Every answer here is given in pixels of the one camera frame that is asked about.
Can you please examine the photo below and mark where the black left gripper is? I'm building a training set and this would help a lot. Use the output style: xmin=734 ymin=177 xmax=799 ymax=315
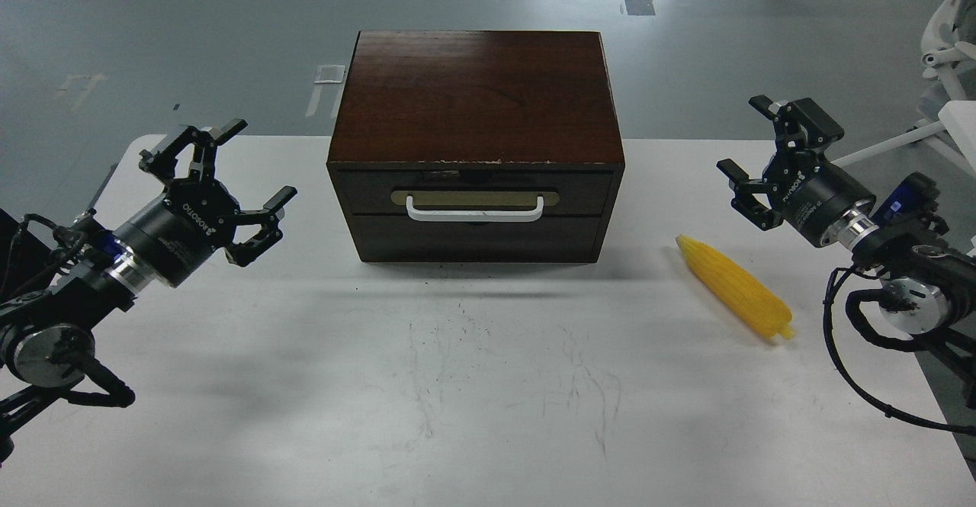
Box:
xmin=113 ymin=119 xmax=297 ymax=287

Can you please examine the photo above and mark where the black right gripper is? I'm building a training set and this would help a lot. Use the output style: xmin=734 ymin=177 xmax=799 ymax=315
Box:
xmin=717 ymin=95 xmax=876 ymax=247

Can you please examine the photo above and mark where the yellow corn cob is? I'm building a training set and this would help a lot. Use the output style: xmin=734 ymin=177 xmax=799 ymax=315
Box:
xmin=675 ymin=235 xmax=795 ymax=340

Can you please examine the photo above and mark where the wooden drawer with white handle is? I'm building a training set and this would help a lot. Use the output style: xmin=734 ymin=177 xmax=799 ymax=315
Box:
xmin=331 ymin=169 xmax=613 ymax=217

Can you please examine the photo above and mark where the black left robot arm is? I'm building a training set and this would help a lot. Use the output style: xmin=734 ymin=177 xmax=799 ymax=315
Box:
xmin=2 ymin=119 xmax=297 ymax=459

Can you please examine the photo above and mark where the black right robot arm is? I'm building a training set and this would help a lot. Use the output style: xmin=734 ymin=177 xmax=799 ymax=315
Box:
xmin=717 ymin=95 xmax=975 ymax=435

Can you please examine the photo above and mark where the dark wooden drawer cabinet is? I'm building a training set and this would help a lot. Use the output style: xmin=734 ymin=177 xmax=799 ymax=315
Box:
xmin=327 ymin=30 xmax=625 ymax=264

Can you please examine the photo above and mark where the white office chair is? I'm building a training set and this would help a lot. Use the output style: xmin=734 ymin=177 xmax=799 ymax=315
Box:
xmin=834 ymin=0 xmax=975 ymax=175

